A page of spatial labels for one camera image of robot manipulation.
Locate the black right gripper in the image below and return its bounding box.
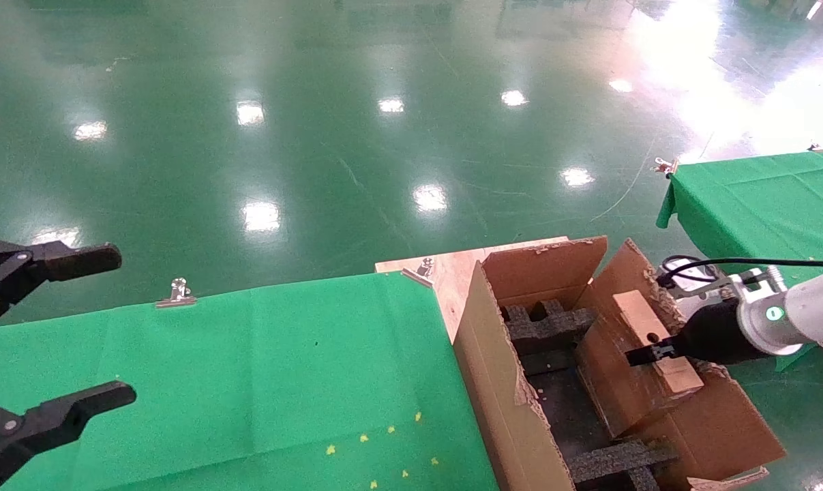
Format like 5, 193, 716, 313
625, 298, 761, 368

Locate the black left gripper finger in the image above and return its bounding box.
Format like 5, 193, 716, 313
0, 239, 123, 333
0, 381, 137, 491

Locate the small cardboard box with hole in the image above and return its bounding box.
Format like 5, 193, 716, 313
575, 290, 706, 438

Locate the large open cardboard carton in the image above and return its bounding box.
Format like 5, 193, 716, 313
452, 235, 787, 491

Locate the black foam base sheet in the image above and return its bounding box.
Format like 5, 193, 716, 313
520, 351, 613, 458

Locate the black foam block insert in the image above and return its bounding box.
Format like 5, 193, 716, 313
565, 440, 678, 491
501, 300, 597, 355

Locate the green table cloth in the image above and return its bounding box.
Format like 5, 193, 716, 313
0, 271, 499, 491
657, 147, 823, 372

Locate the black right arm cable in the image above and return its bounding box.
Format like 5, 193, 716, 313
657, 256, 823, 291

